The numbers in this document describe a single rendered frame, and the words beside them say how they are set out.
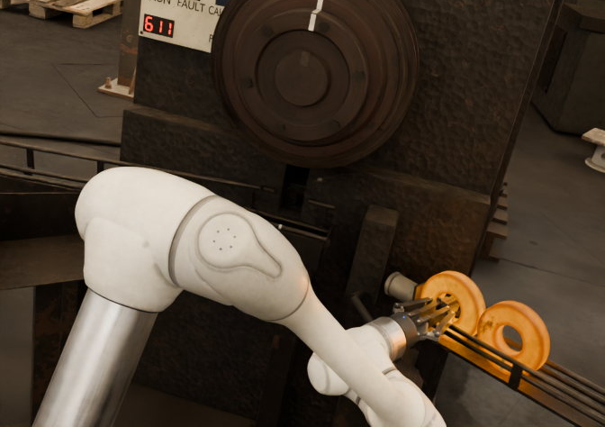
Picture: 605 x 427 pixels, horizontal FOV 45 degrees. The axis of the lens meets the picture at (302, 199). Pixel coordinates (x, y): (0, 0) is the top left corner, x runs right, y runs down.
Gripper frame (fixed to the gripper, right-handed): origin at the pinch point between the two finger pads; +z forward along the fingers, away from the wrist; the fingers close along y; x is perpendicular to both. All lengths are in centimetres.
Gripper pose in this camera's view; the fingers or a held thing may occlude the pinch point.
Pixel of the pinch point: (453, 303)
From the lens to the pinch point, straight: 165.8
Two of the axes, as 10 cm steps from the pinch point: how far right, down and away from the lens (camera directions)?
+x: 1.2, -8.7, -4.8
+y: 6.6, 4.3, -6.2
